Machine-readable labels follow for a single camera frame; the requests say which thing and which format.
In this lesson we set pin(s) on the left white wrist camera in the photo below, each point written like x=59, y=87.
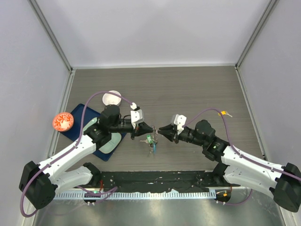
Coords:
x=136, y=114

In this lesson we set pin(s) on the yellow tagged key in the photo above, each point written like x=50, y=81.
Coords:
x=225, y=113

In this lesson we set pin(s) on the blue keyring with keys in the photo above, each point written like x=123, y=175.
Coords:
x=152, y=141

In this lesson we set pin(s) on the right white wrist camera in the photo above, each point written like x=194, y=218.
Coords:
x=178, y=123

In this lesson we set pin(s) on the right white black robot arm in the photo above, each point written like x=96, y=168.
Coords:
x=281, y=183

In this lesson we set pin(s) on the aluminium frame rail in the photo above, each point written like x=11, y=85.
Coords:
x=246, y=207

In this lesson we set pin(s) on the orange patterned bowl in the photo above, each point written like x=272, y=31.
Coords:
x=63, y=122

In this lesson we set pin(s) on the pale green divided plate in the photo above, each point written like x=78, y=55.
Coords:
x=111, y=145

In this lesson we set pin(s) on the white round bowl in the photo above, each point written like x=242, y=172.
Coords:
x=110, y=99

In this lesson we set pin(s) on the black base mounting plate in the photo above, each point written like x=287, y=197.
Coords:
x=160, y=181

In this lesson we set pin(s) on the dark blue tray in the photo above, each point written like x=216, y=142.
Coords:
x=73, y=133

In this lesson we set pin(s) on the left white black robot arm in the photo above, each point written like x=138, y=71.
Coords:
x=42, y=181

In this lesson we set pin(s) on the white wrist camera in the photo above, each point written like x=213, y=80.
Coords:
x=136, y=114
x=178, y=123

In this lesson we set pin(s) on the white slotted cable duct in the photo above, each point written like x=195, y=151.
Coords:
x=79, y=194

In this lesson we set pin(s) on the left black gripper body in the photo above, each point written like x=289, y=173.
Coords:
x=122, y=127

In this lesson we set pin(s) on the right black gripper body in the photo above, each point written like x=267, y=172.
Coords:
x=187, y=135

